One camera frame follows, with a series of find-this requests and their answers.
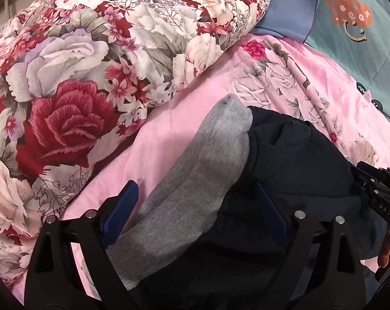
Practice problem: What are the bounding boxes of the blue pillow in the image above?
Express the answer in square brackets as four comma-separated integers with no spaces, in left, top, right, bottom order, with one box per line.
[246,0,327,44]

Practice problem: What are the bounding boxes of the teal printed blanket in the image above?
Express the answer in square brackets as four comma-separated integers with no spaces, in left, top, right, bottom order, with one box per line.
[303,0,390,118]

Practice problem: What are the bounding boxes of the person's right hand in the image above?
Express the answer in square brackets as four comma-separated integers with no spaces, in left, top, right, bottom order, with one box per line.
[377,224,390,269]

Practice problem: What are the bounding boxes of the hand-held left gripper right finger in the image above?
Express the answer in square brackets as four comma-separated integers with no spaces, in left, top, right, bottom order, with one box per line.
[256,182,367,310]

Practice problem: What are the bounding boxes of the pink floral bedsheet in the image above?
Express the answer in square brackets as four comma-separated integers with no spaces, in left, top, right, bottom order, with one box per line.
[0,34,390,310]

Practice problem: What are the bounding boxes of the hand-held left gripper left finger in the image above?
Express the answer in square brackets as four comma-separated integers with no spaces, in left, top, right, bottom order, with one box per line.
[24,180,140,310]

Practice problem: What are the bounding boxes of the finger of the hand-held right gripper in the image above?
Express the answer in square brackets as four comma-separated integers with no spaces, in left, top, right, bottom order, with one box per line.
[350,161,390,201]

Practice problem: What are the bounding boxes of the dark pants with grey lining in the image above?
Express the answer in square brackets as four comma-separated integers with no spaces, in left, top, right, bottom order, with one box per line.
[105,94,389,310]

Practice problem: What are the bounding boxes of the red and white floral quilt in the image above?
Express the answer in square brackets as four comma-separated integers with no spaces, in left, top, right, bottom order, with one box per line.
[0,0,273,276]

